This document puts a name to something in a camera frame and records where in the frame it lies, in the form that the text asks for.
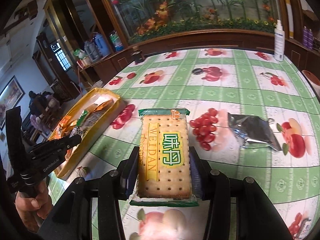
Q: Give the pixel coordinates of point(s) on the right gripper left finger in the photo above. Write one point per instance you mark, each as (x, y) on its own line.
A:
(128, 173)

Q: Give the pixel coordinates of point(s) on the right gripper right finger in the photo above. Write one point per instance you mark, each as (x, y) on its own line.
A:
(200, 171)

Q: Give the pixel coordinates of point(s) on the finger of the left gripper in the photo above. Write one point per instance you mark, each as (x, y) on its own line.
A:
(58, 145)

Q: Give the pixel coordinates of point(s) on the Weidan cracker packet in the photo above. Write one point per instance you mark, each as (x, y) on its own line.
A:
(164, 175)

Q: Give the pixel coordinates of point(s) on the silver foil snack packet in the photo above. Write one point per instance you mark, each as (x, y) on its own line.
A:
(251, 129)

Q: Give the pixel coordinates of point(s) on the orange snack packet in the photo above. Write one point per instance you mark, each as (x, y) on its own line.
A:
(65, 126)

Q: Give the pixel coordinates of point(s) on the yellow biscuit packet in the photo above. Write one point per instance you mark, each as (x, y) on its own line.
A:
(104, 106)

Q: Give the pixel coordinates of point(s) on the person's left hand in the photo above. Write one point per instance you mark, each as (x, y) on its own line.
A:
(28, 207)

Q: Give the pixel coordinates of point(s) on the green silver snack packet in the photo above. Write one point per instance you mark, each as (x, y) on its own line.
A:
(83, 116)

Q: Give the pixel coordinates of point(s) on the yellow taped foam tray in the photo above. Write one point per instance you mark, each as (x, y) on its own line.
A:
(91, 129)

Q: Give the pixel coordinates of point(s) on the seated person in background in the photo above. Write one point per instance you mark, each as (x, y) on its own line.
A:
(44, 109)

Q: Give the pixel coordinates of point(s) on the dark bottle cap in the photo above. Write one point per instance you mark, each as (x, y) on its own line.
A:
(197, 71)

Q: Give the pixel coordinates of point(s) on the grey kettle jug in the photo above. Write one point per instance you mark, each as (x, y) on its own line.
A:
(91, 50)

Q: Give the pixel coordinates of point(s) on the blue thermos jug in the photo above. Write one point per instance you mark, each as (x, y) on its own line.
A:
(101, 44)

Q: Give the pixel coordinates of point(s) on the green labelled plastic bottle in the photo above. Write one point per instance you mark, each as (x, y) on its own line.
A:
(115, 39)

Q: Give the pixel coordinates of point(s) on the dark glass jar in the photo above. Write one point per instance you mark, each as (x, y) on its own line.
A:
(137, 55)

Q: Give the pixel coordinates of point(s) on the flower mural glass panel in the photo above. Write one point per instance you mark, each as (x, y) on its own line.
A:
(146, 19)

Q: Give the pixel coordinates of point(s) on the white spray bottle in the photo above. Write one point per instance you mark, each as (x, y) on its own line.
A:
(279, 41)

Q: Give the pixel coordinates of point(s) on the purple bottle pair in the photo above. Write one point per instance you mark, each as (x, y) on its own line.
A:
(307, 38)

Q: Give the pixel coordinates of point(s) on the framed wall painting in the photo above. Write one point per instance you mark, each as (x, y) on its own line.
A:
(10, 97)

